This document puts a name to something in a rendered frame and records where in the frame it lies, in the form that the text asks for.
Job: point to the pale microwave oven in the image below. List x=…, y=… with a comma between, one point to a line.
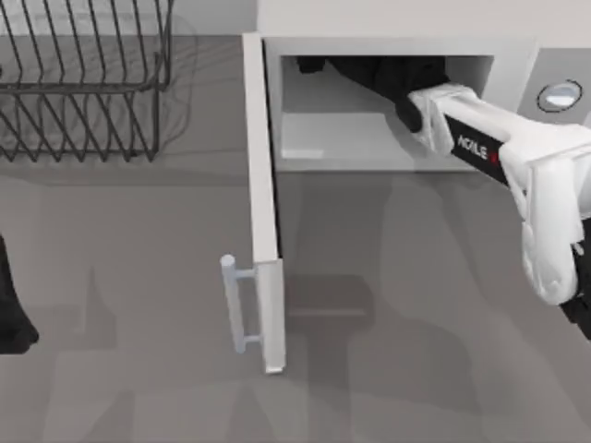
x=392, y=27

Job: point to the white microwave door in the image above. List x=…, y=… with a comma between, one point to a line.
x=261, y=184

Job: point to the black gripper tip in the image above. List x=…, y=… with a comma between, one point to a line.
x=11, y=318

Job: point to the round microwave knob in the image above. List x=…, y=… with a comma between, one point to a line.
x=559, y=96

